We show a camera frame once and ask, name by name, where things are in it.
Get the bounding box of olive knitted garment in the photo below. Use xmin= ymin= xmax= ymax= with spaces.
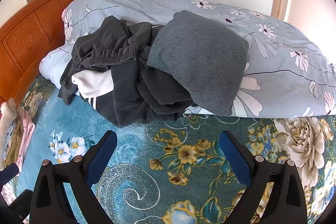
xmin=5 ymin=120 xmax=25 ymax=163

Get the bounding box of black jacket with white stripes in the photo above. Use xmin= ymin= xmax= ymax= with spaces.
xmin=57 ymin=52 xmax=196 ymax=128

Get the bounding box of pink folded garment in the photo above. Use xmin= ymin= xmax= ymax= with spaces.
xmin=15 ymin=109 xmax=36 ymax=167

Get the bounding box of grey sweatshirt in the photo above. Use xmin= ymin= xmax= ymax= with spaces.
xmin=72 ymin=15 xmax=154 ymax=73

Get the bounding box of orange wooden headboard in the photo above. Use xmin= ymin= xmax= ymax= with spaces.
xmin=0 ymin=0 xmax=88 ymax=106

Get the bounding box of grey sweater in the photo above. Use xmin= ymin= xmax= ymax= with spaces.
xmin=146 ymin=10 xmax=250 ymax=117

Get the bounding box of light blue floral pillow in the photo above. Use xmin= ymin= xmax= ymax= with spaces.
xmin=39 ymin=0 xmax=336 ymax=118

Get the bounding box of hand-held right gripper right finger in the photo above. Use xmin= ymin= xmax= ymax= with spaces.
xmin=219 ymin=131 xmax=307 ymax=224

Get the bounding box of stack of folded clothes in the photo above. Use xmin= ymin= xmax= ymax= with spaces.
xmin=0 ymin=97 xmax=18 ymax=170

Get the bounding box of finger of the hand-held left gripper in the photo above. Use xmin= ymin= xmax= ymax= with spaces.
xmin=7 ymin=189 xmax=33 ymax=217
xmin=0 ymin=163 xmax=20 ymax=186

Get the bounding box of teal floral blanket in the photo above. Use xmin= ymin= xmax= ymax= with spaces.
xmin=0 ymin=74 xmax=336 ymax=224

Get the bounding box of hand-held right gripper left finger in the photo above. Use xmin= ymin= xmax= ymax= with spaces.
xmin=29 ymin=130 xmax=118 ymax=224

